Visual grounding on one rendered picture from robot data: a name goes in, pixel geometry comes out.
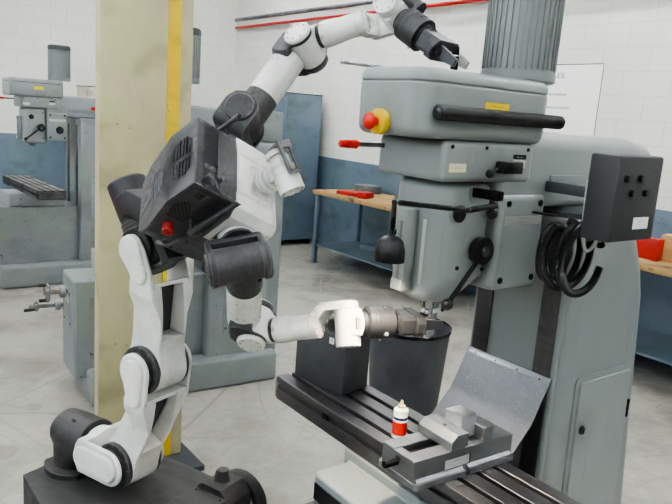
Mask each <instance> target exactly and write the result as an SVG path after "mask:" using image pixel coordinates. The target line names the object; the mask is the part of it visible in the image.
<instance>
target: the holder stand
mask: <svg viewBox="0 0 672 504"><path fill-rule="evenodd" d="M329 319H334V317H331V316H330V317H329V318H328V320H329ZM328 320H327V321H326V323H325V332H324V335H323V337H322V338H316V339H305V340H297V347H296V363H295V375H297V376H300V377H302V378H304V379H306V380H308V381H311V382H313V383H315V384H317V385H320V386H322V387H324V388H326V389H329V390H331V391H333V392H335V393H338V394H340V395H345V394H348V393H350V392H353V391H356V390H359V389H361V388H364V387H366V386H367V375H368V363H369V352H370V340H367V339H365V338H364V337H363V335H362V336H361V346H360V347H355V348H345V349H344V348H336V338H335V332H329V331H328Z"/></svg>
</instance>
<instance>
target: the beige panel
mask: <svg viewBox="0 0 672 504"><path fill-rule="evenodd" d="M193 22H194V0H96V57H95V361H94V414H95V415H97V416H100V417H102V418H104V419H107V420H109V421H110V422H111V423H112V424H115V423H117V422H119V421H121V420H122V418H123V415H124V413H125V409H124V396H125V390H124V385H123V381H122V378H121V374H120V363H121V360H122V358H123V357H124V353H125V352H126V351H127V350H128V349H129V348H130V346H131V342H132V336H133V314H134V305H133V302H132V299H131V296H130V293H129V284H130V274H129V272H128V269H127V268H126V266H125V264H124V262H123V260H122V259H121V257H120V254H119V243H120V240H121V239H122V238H123V237H122V236H123V231H122V229H121V223H120V221H119V218H118V216H117V213H116V211H115V208H114V205H113V203H112V200H111V198H110V195H109V192H108V190H107V187H108V185H109V183H111V182H112V181H113V180H115V179H117V178H119V177H122V176H125V175H128V174H133V173H141V174H144V175H145V176H147V174H148V171H149V169H150V167H151V165H152V164H153V163H154V161H155V160H156V158H157V157H158V155H159V154H160V152H161V151H162V150H163V148H164V147H165V145H166V144H167V142H168V141H169V139H170V138H171V136H173V135H174V134H175V133H177V132H178V131H179V130H181V129H182V128H183V127H185V126H186V125H187V124H189V123H190V121H191V88H192V55H193ZM181 420H182V407H181V409H180V411H179V413H178V415H177V417H176V419H175V421H174V424H173V427H172V429H171V431H170V433H169V434H168V436H167V438H166V440H165V442H164V444H163V446H164V455H165V456H167V457H170V458H172V459H174V460H176V461H179V462H181V463H183V464H185V465H188V466H190V467H192V468H194V469H197V470H199V471H203V470H204V464H203V463H202V462H201V461H200V460H199V459H198V458H197V457H196V456H195V455H194V454H193V453H192V452H191V451H190V450H189V449H188V448H187V447H186V446H185V445H184V444H183V443H182V442H181Z"/></svg>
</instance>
